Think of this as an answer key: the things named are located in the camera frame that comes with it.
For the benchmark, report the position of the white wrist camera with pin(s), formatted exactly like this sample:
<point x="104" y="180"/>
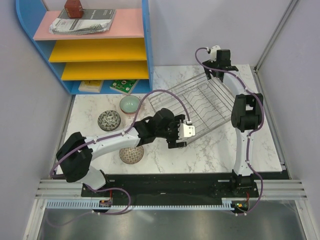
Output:
<point x="212" y="51"/>
<point x="186" y="130"/>

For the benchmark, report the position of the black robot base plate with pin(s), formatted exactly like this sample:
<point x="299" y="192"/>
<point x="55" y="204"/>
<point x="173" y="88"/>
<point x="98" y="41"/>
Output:
<point x="176" y="189"/>

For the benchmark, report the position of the grey booklet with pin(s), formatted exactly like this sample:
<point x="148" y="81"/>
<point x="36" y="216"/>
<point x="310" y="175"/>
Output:
<point x="92" y="14"/>

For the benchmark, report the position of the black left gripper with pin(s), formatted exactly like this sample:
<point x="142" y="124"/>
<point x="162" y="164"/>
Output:
<point x="172" y="143"/>

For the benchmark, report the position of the aluminium frame rail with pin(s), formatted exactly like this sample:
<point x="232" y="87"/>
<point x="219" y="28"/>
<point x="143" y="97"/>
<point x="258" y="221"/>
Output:
<point x="58" y="189"/>

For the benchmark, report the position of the celadon green bowl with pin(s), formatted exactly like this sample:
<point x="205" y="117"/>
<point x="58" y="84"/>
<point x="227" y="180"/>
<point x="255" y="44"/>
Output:
<point x="129" y="103"/>

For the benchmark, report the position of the blue pink yellow shelf unit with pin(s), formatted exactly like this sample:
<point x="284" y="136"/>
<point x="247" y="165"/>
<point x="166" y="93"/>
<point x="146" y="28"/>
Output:
<point x="122" y="53"/>

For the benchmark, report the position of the green white book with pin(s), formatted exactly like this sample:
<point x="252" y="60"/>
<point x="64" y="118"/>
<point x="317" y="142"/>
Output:
<point x="124" y="86"/>

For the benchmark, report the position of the white slotted cable duct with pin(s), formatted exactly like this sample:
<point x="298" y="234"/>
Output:
<point x="90" y="204"/>

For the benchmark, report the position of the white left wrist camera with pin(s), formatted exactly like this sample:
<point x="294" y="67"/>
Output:
<point x="186" y="130"/>

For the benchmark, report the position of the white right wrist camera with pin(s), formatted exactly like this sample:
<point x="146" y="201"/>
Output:
<point x="212" y="51"/>

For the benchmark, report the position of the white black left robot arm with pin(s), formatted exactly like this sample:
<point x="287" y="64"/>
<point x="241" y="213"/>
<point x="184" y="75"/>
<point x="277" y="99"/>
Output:
<point x="77" y="153"/>

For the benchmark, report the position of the brown lattice pattern bowl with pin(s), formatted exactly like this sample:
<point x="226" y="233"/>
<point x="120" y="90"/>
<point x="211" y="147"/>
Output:
<point x="131" y="155"/>

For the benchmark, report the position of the yellow white book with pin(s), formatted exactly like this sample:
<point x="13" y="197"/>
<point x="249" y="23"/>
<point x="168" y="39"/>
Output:
<point x="92" y="86"/>

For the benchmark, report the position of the chrome wire dish rack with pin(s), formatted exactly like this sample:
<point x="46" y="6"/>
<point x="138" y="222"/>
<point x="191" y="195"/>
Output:
<point x="208" y="102"/>

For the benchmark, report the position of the red brown cube box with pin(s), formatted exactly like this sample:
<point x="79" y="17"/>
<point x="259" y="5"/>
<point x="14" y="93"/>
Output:
<point x="74" y="9"/>

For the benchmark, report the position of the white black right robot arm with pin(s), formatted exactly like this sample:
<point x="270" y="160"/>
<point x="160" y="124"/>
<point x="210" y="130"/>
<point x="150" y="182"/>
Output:
<point x="247" y="115"/>

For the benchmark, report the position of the pink bowl under green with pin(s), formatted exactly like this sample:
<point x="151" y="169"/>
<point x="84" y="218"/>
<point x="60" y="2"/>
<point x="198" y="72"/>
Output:
<point x="129" y="112"/>

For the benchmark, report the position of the black white floral bowl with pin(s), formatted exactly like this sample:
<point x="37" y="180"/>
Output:
<point x="109" y="120"/>

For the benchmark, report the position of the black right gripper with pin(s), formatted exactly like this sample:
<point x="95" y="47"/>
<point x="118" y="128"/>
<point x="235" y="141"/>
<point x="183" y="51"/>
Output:
<point x="209" y="64"/>

